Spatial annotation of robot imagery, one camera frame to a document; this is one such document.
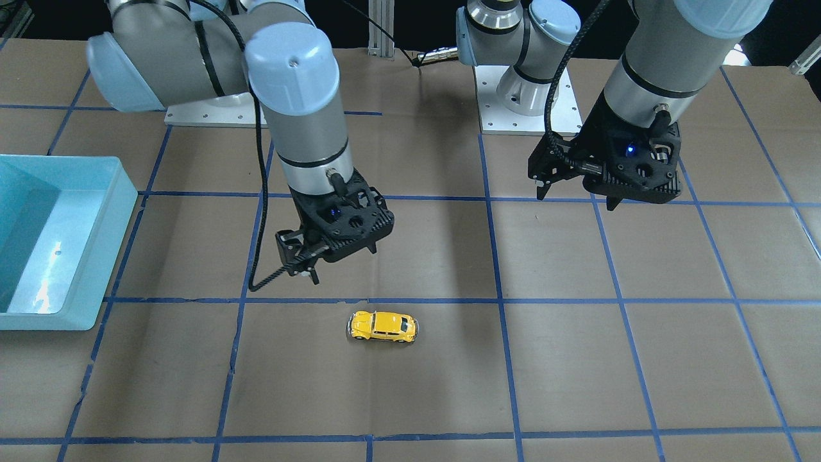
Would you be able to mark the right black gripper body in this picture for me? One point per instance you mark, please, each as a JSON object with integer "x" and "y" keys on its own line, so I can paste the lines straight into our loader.
{"x": 303, "y": 222}

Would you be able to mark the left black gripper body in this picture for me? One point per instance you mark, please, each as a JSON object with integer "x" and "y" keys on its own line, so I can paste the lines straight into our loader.
{"x": 566, "y": 150}

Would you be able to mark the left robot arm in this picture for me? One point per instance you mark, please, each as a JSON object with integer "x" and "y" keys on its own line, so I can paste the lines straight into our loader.
{"x": 673, "y": 53}

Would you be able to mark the aluminium frame post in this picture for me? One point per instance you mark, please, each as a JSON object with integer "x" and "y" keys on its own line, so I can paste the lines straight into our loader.
{"x": 381, "y": 29}

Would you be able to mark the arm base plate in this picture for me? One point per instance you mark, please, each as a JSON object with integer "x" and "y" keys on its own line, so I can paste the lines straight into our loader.
{"x": 222, "y": 112}
{"x": 509, "y": 105}

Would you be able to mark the teal plastic bin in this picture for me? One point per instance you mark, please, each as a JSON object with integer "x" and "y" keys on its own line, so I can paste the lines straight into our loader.
{"x": 63, "y": 219}

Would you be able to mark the brown paper table mat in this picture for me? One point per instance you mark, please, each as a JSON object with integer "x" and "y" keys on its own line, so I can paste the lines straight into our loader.
{"x": 548, "y": 330}

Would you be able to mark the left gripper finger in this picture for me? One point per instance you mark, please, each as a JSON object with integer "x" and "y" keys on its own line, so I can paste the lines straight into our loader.
{"x": 612, "y": 202}
{"x": 542, "y": 188}

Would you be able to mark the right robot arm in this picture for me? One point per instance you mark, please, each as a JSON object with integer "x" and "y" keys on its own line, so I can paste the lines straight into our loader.
{"x": 158, "y": 55}

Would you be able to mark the yellow beetle toy car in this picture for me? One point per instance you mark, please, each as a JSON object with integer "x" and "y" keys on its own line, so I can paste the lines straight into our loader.
{"x": 388, "y": 326}

